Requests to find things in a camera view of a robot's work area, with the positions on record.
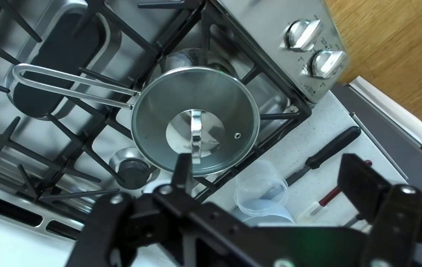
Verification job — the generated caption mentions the silver stove knob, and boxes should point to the silver stove knob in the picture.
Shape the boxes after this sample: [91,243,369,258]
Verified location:
[310,46,350,81]
[283,16,325,52]

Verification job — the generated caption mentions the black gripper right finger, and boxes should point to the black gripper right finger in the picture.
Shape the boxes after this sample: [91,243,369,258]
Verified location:
[336,153,422,267]

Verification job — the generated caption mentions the stainless steel pot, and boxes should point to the stainless steel pot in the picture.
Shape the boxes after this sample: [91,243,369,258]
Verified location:
[10,62,264,179]

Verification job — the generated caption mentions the small black burner cap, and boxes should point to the small black burner cap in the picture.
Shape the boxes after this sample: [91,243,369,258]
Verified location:
[109,147,161,193]

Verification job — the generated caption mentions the clear plastic container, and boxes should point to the clear plastic container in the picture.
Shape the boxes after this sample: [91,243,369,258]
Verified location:
[234,160,292,227]

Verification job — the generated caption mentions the stainless steel gas range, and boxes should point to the stainless steel gas range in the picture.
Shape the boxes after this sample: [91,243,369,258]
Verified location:
[0,0,351,249]

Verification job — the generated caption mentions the black cast iron stove grates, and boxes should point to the black cast iron stove grates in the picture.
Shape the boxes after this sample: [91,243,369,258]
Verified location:
[0,0,314,219]

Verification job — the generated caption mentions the red handled utensil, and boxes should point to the red handled utensil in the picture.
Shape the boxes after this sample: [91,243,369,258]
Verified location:
[298,160,374,222]

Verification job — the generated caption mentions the black oval burner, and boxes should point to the black oval burner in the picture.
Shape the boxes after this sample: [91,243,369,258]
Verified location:
[10,12,115,120]

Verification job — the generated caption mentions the black handled knife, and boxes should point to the black handled knife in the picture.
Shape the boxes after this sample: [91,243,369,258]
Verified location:
[284,124,365,187]

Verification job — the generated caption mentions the dark gray drawer cabinet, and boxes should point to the dark gray drawer cabinet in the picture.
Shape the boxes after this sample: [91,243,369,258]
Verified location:
[332,75,422,172]

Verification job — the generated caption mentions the glass pot lid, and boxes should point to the glass pot lid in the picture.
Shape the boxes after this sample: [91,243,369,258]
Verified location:
[130,65,262,178]

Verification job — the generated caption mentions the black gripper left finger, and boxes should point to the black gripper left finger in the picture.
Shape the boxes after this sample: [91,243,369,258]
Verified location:
[65,151,253,267]

